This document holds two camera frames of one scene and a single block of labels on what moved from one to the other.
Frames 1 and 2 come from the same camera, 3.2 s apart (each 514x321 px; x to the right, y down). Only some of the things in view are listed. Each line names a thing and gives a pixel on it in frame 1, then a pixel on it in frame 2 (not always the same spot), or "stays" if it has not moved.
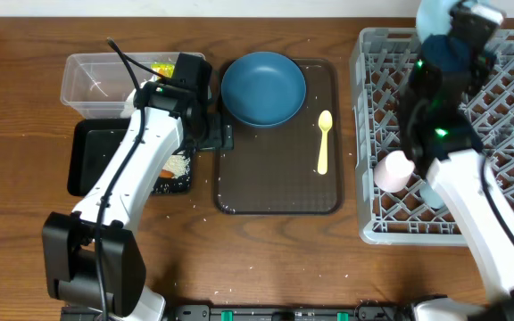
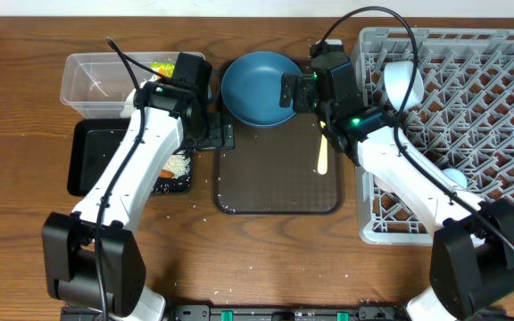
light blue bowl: [433, 17] to [398, 78]
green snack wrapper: [164, 69] stays
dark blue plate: [262, 89] stays
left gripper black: [222, 136] stays
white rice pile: [178, 165] stays
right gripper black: [480, 69] to [304, 86]
